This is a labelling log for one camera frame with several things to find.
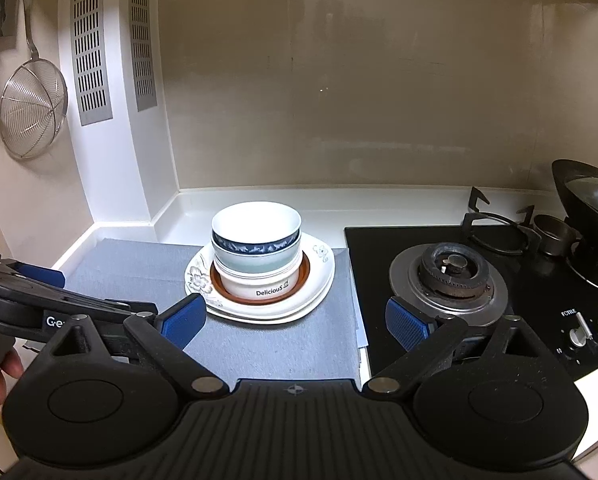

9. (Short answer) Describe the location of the black pot support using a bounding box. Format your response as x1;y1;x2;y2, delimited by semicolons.
461;186;544;257

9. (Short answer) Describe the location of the white bowl with blue pattern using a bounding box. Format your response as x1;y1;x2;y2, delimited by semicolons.
210;201;303;263

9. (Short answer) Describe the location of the metal mesh strainer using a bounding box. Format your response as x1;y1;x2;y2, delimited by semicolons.
0;0;69;160

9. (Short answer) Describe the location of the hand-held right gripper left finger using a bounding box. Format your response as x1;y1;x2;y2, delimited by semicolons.
39;294;230;401

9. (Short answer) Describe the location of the cream bowl with black print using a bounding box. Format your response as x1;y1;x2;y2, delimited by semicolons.
214;259;300;302

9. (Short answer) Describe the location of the narrow metal vent grille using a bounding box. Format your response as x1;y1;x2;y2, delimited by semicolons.
128;0;159;113

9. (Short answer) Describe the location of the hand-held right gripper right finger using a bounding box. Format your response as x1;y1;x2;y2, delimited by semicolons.
361;296;554;401

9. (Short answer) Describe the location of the brown round plate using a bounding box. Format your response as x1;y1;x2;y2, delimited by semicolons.
209;254;313;306

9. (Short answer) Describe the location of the round gas burner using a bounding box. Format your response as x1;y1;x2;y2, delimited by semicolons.
389;242;510;329

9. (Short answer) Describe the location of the grey table mat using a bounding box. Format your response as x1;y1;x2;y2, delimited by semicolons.
62;238;369;392

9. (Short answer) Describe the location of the white floral plate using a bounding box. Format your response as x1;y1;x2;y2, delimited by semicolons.
206;280;336;325
184;242;337;320

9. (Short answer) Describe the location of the teal spiral bowl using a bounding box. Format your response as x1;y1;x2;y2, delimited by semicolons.
211;242;302;277

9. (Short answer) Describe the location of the black gas stove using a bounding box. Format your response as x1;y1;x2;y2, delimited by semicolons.
344;224;598;382

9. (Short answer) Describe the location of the small metal pot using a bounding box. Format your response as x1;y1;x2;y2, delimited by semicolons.
533;214;582;257

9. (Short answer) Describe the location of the wide metal vent grille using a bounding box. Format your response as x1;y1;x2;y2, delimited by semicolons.
70;0;114;127

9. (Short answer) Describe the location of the black wok with glass lid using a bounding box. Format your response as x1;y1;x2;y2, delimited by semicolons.
551;159;598;293

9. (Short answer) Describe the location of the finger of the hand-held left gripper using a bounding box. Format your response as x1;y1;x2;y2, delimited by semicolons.
8;259;66;287
65;290;160;333

